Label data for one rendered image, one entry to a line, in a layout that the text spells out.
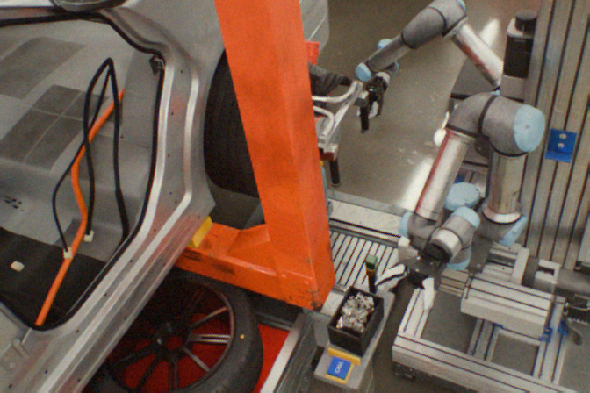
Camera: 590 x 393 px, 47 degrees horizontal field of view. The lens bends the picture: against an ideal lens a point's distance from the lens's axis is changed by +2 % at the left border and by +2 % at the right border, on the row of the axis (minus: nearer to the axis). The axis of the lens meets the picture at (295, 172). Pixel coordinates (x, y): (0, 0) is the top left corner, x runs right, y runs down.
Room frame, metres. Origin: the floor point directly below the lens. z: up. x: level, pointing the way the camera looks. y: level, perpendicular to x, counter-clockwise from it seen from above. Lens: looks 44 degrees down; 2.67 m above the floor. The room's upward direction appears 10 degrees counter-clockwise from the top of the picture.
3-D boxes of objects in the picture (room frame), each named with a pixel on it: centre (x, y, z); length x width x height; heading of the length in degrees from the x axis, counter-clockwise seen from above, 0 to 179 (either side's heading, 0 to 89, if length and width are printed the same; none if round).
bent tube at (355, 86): (2.16, -0.20, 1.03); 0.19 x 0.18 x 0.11; 59
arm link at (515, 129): (1.35, -0.62, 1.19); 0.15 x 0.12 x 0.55; 43
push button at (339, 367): (1.22, -0.04, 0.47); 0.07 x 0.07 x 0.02; 59
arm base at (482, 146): (1.86, -0.79, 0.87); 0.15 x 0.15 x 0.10
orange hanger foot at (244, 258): (1.71, 0.31, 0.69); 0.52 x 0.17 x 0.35; 59
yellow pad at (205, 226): (1.80, 0.46, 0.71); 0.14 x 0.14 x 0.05; 59
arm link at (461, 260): (1.18, -0.41, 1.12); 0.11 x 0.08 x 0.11; 43
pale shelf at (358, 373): (1.37, -0.13, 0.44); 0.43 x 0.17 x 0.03; 149
